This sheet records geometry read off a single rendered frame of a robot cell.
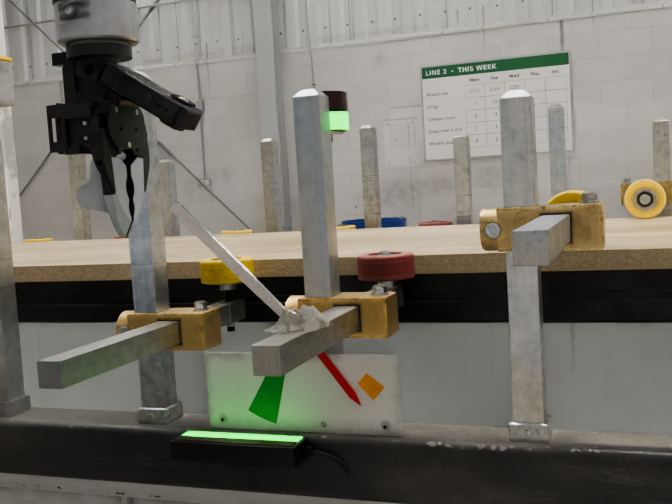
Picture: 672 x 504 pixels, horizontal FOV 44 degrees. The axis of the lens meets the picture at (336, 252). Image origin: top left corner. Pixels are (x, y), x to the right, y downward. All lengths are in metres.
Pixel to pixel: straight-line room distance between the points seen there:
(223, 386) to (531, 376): 0.39
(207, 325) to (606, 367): 0.54
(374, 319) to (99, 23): 0.46
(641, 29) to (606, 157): 1.18
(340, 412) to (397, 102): 7.53
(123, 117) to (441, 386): 0.60
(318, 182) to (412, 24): 7.55
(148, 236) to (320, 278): 0.25
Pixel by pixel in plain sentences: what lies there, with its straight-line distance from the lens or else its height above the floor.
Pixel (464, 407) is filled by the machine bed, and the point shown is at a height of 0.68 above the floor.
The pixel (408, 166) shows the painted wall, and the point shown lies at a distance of 8.44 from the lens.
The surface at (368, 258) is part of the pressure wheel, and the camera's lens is 1.14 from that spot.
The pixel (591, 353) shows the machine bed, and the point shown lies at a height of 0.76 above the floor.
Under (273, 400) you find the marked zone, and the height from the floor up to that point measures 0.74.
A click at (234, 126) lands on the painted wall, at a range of 9.15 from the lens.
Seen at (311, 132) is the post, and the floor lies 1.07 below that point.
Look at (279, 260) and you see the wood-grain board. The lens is 1.27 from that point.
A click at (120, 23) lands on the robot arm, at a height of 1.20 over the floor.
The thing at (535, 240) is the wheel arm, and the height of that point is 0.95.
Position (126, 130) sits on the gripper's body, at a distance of 0.96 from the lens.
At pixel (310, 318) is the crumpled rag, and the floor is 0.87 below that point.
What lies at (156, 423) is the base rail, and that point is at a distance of 1.17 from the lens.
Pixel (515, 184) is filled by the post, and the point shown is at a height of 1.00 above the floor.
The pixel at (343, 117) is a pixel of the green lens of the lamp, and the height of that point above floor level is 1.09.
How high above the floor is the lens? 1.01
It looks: 5 degrees down
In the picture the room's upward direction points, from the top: 3 degrees counter-clockwise
